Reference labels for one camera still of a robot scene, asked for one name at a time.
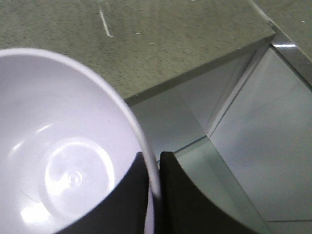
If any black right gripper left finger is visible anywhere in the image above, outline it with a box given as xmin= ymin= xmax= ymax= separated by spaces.
xmin=58 ymin=152 xmax=149 ymax=234

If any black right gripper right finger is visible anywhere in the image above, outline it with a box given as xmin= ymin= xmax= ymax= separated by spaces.
xmin=159 ymin=152 xmax=262 ymax=234

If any purple plastic bowl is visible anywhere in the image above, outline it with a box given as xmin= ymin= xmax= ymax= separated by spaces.
xmin=0 ymin=48 xmax=161 ymax=234

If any white side cabinet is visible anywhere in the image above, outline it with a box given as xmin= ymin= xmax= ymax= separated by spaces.
xmin=131 ymin=42 xmax=312 ymax=234

